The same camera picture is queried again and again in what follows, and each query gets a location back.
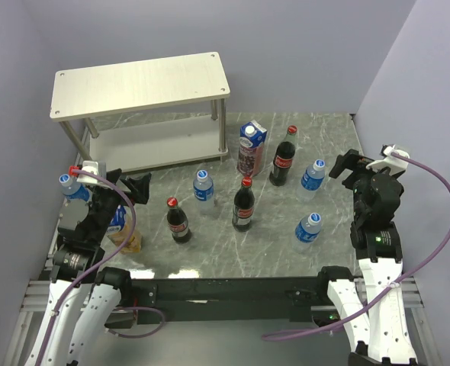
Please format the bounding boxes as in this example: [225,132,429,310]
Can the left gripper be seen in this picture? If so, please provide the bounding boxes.
[90,169,150,244]

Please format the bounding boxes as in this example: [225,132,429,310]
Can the cola bottle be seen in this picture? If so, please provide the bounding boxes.
[269,125,297,187]
[166,197,191,244]
[232,177,255,232]

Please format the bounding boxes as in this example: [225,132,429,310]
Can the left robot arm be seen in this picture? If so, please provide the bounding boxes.
[26,161,152,365]

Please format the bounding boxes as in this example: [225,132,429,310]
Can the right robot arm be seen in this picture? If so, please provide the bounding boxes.
[315,145,418,365]

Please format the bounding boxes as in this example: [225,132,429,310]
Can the white two-tier shelf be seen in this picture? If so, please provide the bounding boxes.
[50,52,230,172]

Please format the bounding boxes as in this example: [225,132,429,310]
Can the water bottle right back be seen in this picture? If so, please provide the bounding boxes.
[297,159,326,202]

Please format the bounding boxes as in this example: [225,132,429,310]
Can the water bottle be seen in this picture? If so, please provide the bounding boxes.
[297,159,326,202]
[294,213,322,252]
[193,169,214,213]
[59,174,91,202]

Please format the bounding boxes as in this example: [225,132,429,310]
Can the orange juice carton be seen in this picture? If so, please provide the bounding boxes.
[106,205,142,253]

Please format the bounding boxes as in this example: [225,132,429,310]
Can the water bottle far left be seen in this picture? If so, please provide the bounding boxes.
[59,174,91,202]

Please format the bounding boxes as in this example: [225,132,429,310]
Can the water bottle right front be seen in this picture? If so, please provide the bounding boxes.
[294,213,322,252]

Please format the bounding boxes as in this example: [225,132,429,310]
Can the water bottle centre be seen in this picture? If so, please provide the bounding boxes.
[193,169,214,213]

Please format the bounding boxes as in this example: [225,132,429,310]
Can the grape juice carton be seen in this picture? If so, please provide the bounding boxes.
[237,120,268,177]

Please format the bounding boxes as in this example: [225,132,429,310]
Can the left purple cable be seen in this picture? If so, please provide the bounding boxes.
[34,169,168,366]

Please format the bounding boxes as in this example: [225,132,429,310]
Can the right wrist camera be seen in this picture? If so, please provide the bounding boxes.
[366,144,410,175]

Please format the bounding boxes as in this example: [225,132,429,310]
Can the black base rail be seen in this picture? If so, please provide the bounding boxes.
[118,274,340,326]

